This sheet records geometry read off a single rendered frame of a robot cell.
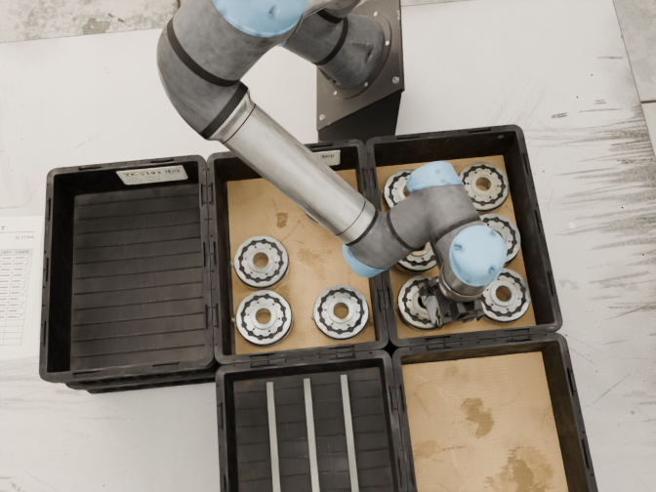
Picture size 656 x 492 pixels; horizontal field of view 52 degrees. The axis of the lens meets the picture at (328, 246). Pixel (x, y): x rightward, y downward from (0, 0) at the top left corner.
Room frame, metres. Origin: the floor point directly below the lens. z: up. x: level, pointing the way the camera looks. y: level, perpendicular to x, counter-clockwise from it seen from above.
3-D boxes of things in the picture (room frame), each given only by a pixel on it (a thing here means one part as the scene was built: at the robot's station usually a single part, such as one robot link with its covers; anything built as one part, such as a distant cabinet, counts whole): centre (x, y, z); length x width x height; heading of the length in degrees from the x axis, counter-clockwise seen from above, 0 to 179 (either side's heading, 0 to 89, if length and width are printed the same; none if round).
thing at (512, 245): (0.39, -0.31, 0.86); 0.10 x 0.10 x 0.01
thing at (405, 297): (0.28, -0.17, 0.86); 0.10 x 0.10 x 0.01
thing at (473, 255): (0.27, -0.21, 1.15); 0.09 x 0.08 x 0.11; 19
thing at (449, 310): (0.26, -0.21, 0.99); 0.09 x 0.08 x 0.12; 8
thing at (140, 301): (0.37, 0.36, 0.87); 0.40 x 0.30 x 0.11; 2
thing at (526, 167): (0.39, -0.24, 0.92); 0.40 x 0.30 x 0.02; 2
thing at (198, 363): (0.37, 0.36, 0.92); 0.40 x 0.30 x 0.02; 2
